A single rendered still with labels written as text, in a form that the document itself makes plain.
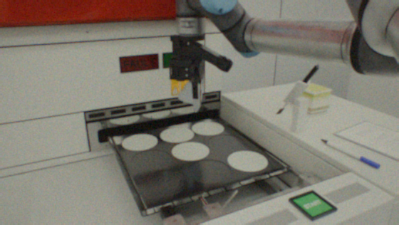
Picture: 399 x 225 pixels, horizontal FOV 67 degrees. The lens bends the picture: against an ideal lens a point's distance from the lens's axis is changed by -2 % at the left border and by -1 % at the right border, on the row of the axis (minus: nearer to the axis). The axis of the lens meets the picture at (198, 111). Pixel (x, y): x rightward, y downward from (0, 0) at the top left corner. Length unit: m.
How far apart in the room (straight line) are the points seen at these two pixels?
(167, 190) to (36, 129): 0.43
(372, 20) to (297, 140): 0.48
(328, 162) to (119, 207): 0.49
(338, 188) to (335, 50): 0.25
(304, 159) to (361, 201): 0.21
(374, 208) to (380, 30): 0.34
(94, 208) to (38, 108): 0.32
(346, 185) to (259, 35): 0.34
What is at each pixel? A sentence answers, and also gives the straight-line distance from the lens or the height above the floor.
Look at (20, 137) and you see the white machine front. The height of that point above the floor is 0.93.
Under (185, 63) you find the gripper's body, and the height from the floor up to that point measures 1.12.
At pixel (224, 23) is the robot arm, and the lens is 0.70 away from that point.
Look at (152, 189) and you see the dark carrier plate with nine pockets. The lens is 0.68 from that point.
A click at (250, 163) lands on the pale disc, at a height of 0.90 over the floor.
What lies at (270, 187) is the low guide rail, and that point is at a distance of 0.79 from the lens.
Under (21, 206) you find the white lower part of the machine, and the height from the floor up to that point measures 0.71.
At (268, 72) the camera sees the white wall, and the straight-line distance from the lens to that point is 3.12.
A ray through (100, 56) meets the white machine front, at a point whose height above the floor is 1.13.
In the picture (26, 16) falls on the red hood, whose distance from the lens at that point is 0.82.
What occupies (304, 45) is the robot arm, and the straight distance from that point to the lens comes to 0.58.
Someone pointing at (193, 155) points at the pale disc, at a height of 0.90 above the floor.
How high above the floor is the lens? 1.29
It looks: 22 degrees down
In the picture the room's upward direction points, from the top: straight up
